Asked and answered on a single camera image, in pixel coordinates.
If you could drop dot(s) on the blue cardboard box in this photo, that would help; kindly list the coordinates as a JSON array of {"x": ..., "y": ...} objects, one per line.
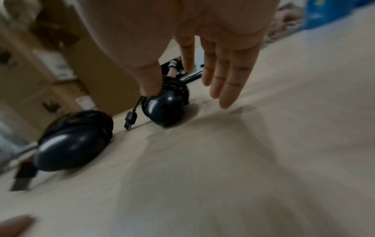
[{"x": 322, "y": 13}]

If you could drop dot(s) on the black power strip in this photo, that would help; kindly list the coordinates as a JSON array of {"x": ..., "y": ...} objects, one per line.
[{"x": 171, "y": 73}]

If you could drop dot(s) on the brown cardboard box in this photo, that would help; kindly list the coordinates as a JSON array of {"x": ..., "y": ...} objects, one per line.
[{"x": 96, "y": 76}]

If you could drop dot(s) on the person's right hand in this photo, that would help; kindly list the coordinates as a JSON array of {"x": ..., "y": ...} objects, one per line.
[{"x": 175, "y": 20}]

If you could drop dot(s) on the person's left hand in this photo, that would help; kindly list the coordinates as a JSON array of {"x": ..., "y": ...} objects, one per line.
[{"x": 14, "y": 228}]

